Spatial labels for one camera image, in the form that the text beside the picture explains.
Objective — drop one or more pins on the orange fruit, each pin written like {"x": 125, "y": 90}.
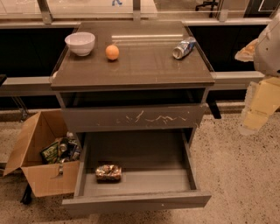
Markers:
{"x": 112, "y": 52}

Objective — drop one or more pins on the grey metal window rail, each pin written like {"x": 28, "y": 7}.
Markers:
{"x": 37, "y": 86}

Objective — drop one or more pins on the open grey bottom drawer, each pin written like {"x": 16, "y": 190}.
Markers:
{"x": 157, "y": 173}

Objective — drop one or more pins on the grey drawer cabinet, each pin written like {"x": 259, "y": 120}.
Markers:
{"x": 145, "y": 73}

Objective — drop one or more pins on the green snack bag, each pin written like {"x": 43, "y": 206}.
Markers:
{"x": 50, "y": 153}

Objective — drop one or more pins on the brown cardboard box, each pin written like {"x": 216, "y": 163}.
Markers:
{"x": 38, "y": 132}

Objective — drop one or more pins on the scratched grey middle drawer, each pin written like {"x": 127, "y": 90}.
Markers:
{"x": 133, "y": 118}

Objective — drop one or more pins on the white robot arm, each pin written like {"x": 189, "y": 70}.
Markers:
{"x": 267, "y": 54}

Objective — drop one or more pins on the black office chair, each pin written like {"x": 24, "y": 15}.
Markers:
{"x": 210, "y": 3}

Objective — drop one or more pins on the dark cans in box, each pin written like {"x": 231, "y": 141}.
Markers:
{"x": 68, "y": 149}

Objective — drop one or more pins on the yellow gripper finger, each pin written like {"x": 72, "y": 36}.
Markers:
{"x": 262, "y": 99}
{"x": 246, "y": 54}

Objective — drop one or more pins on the white ceramic bowl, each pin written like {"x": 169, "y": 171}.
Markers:
{"x": 80, "y": 43}

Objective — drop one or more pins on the blue silver soda can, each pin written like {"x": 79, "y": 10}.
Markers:
{"x": 183, "y": 48}

